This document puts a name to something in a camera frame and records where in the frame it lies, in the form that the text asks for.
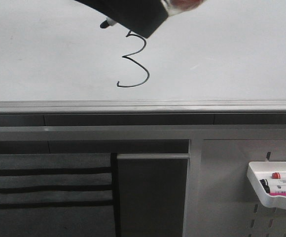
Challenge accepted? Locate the grey fabric pocket organiser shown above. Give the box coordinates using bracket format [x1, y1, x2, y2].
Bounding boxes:
[0, 154, 121, 237]

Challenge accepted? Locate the white plastic marker tray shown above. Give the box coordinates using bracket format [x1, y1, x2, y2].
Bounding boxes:
[247, 161, 286, 210]

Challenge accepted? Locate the grey metal pegboard stand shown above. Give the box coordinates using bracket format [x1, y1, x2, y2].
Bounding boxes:
[0, 125, 286, 237]

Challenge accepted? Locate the black capped marker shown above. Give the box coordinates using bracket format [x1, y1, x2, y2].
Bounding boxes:
[260, 179, 286, 188]

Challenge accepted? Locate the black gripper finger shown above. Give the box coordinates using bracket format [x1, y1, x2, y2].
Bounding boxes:
[79, 0, 169, 39]

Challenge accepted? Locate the white whiteboard marker black tip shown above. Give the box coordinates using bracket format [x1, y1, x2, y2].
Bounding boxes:
[100, 0, 207, 29]

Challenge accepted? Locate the dark grey flat panel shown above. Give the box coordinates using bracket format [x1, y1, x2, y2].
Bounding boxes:
[117, 154, 189, 237]

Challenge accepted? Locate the white whiteboard with aluminium frame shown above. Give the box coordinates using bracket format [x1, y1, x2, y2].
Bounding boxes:
[0, 0, 286, 113]

